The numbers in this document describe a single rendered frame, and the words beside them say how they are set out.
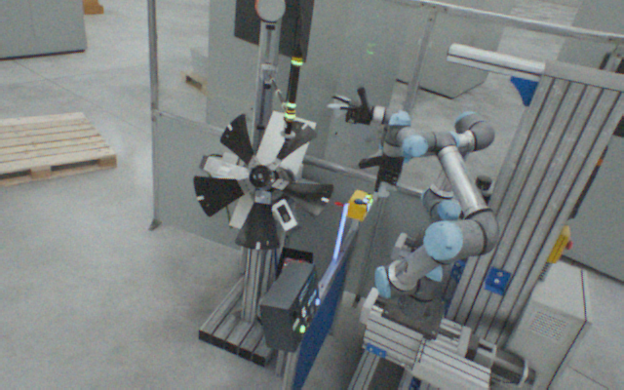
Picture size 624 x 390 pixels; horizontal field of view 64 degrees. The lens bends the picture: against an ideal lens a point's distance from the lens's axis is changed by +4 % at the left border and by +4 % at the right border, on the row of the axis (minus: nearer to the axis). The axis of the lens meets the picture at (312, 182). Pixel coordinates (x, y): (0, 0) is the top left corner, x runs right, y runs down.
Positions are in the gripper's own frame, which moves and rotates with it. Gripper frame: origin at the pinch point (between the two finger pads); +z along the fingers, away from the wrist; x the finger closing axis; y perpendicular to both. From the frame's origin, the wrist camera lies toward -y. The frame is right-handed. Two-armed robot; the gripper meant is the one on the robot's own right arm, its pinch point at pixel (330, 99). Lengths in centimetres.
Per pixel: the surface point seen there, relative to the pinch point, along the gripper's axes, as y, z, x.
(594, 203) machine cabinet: 104, -209, 178
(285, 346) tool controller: 58, -9, -89
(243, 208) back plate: 75, 38, 10
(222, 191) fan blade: 57, 45, -5
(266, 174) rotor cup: 43.0, 24.2, -2.7
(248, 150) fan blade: 38, 37, 8
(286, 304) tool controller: 42, -6, -87
